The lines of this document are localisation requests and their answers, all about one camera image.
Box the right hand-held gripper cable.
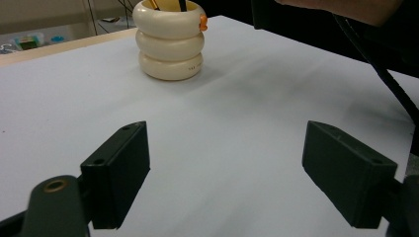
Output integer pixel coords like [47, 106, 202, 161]
[334, 14, 419, 126]

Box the white table sheet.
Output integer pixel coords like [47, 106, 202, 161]
[0, 14, 419, 237]

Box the small green box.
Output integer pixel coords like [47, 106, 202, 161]
[13, 34, 42, 51]

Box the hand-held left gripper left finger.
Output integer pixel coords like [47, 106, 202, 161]
[80, 120, 151, 230]

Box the cream ringed brush holder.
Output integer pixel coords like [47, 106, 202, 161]
[131, 0, 209, 82]

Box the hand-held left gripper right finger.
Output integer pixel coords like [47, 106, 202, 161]
[301, 119, 398, 230]

